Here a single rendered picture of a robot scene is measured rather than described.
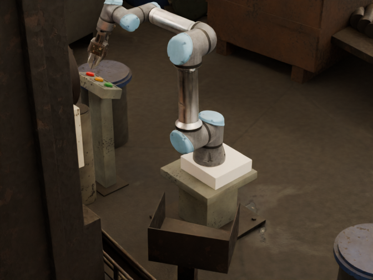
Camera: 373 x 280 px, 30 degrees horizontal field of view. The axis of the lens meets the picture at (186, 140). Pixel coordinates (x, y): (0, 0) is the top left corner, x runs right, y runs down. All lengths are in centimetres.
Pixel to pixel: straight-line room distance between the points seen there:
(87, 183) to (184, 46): 101
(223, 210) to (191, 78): 74
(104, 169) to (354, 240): 142
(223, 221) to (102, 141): 72
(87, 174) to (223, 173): 72
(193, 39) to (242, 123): 148
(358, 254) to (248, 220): 89
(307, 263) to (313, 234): 21
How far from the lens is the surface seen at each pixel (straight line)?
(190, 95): 289
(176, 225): 242
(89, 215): 204
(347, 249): 266
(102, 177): 361
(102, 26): 317
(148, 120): 421
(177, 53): 280
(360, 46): 453
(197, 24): 294
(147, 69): 483
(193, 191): 311
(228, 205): 330
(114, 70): 385
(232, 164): 316
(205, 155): 312
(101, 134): 345
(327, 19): 452
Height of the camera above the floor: 212
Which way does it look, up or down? 32 degrees down
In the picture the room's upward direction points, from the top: straight up
